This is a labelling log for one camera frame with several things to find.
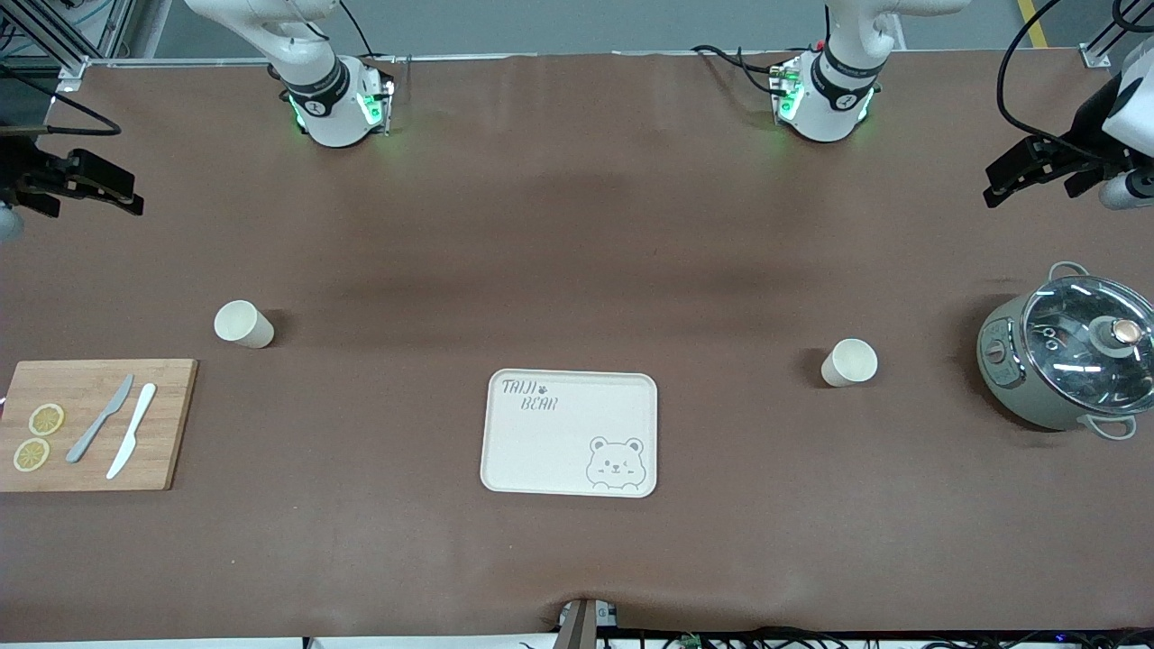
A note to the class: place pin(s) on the beige bear print tray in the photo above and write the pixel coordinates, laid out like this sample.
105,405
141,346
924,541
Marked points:
541,460

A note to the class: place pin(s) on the yellow lemon slice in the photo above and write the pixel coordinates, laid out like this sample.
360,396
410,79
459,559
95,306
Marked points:
46,419
32,454

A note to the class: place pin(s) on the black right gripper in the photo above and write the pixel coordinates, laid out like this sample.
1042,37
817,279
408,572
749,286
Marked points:
18,171

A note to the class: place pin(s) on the white plastic knife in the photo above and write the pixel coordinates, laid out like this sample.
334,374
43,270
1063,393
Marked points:
135,424

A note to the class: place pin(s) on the silver frame corner bracket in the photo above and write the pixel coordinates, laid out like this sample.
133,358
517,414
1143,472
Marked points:
1095,56

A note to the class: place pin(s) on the white plastic cup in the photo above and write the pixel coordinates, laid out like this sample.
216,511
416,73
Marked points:
852,361
236,322

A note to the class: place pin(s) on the grey plastic knife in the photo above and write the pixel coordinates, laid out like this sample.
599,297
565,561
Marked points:
99,419

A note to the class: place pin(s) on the grey table edge clamp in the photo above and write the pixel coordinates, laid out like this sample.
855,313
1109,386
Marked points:
577,626

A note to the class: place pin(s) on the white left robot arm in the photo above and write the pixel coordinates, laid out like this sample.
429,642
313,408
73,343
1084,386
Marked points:
825,113

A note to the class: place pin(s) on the bamboo cutting board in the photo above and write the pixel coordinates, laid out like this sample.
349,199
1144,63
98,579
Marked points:
90,469

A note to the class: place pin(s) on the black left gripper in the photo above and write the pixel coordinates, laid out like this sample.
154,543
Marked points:
1085,135

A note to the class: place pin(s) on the grey-green electric cooking pot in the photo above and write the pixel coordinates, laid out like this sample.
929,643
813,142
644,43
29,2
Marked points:
1019,388

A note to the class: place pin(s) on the aluminium frame with black struts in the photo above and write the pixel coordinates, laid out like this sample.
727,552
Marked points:
72,68

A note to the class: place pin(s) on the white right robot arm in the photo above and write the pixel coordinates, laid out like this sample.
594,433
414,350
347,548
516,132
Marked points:
325,117

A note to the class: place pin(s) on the glass pot lid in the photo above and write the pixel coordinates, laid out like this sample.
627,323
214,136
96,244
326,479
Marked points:
1064,342

